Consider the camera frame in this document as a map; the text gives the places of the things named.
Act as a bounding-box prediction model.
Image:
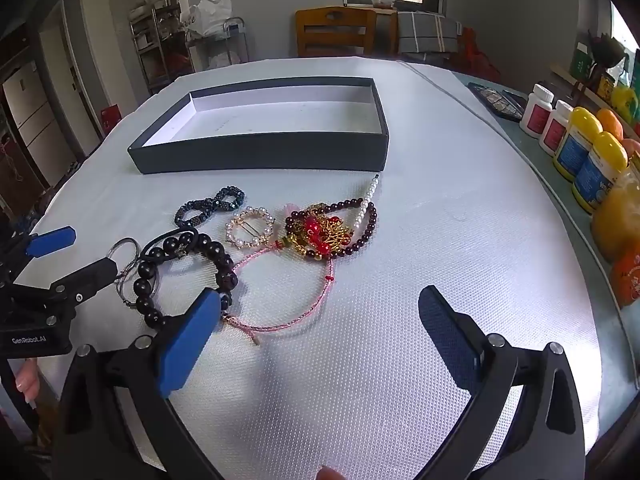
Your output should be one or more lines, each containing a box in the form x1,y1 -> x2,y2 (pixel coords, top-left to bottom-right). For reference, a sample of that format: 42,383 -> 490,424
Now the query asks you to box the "black bead bracelet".
132,234 -> 238,328

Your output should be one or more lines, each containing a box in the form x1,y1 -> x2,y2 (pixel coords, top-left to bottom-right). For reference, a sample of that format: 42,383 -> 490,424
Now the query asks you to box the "green box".
570,42 -> 591,78

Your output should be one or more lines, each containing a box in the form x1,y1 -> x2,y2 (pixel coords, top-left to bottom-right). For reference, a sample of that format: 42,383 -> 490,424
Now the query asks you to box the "orange bottle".
610,247 -> 640,308

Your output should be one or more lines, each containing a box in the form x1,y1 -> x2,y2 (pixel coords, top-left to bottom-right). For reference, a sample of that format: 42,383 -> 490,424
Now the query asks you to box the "dark grey shallow box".
127,76 -> 390,175

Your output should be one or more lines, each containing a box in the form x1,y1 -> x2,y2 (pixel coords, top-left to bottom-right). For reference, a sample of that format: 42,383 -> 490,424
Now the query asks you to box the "pearl hair clip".
352,174 -> 381,231

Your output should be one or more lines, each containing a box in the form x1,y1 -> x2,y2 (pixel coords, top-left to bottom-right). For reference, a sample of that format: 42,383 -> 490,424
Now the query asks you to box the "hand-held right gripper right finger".
417,285 -> 586,480

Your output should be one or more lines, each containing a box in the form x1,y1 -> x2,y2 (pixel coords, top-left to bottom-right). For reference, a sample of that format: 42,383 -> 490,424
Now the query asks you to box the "black hair tie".
137,227 -> 201,263

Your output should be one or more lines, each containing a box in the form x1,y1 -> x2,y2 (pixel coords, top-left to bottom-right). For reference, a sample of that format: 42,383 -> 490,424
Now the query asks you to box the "metal key ring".
110,237 -> 161,308

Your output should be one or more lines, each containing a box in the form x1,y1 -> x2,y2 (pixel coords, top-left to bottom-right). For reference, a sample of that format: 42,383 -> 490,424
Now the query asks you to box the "grey plaid cloth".
397,11 -> 463,53

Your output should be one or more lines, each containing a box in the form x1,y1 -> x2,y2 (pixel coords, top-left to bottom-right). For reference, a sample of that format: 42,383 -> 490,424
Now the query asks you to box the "dark blue beaded bracelet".
175,186 -> 246,227

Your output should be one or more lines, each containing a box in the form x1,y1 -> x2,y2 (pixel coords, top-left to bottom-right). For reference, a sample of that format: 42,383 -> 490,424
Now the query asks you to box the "red and gold charm bracelet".
287,203 -> 356,261

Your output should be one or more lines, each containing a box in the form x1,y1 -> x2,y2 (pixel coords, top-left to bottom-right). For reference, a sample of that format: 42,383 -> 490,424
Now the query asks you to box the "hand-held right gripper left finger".
52,287 -> 223,480

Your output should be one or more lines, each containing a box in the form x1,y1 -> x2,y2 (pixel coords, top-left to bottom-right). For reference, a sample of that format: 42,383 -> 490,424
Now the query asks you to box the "person's left hand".
15,360 -> 41,403

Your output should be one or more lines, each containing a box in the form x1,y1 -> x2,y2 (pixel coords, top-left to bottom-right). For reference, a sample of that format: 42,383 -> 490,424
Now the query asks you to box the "white plastic bag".
187,0 -> 233,38

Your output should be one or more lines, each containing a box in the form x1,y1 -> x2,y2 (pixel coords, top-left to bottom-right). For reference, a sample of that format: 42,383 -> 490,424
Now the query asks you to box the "metal shelf rack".
129,0 -> 193,96

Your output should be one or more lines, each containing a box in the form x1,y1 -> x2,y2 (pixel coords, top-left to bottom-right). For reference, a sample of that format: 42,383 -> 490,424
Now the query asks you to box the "white refrigerator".
0,60 -> 53,186

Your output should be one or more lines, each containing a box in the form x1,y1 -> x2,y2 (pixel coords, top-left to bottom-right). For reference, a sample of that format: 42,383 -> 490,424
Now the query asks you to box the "colour palette case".
467,82 -> 528,121

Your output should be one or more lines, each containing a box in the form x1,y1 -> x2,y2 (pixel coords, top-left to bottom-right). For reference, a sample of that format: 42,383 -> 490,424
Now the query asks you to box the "red box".
101,105 -> 122,136

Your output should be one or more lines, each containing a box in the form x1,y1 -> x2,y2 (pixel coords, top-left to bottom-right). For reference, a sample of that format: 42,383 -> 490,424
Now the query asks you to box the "dark red bead bracelet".
284,199 -> 378,263

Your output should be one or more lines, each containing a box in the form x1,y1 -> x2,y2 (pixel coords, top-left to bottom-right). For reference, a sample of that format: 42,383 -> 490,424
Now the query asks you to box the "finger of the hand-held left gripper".
10,257 -> 119,311
0,226 -> 77,286

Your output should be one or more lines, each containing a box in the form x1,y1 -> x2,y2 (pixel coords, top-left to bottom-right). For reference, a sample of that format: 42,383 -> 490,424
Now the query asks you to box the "large amber jar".
591,170 -> 640,261

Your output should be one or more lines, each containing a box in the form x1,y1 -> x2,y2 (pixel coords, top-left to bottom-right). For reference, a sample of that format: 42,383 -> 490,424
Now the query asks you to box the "red bag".
460,27 -> 501,81

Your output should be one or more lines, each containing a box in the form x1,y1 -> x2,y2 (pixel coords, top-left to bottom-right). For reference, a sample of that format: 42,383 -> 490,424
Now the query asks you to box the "pearl ring brooch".
225,207 -> 276,248

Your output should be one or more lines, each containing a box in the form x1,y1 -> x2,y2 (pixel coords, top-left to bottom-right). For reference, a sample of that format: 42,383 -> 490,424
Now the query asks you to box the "wire trolley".
187,17 -> 249,73

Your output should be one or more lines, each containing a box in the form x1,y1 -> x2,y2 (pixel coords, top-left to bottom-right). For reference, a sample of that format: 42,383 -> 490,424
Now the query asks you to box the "pink cord bracelet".
222,202 -> 337,346

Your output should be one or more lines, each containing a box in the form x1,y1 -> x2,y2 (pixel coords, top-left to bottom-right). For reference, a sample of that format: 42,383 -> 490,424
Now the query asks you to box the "yellow bottle blue label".
572,131 -> 628,215
552,107 -> 603,181

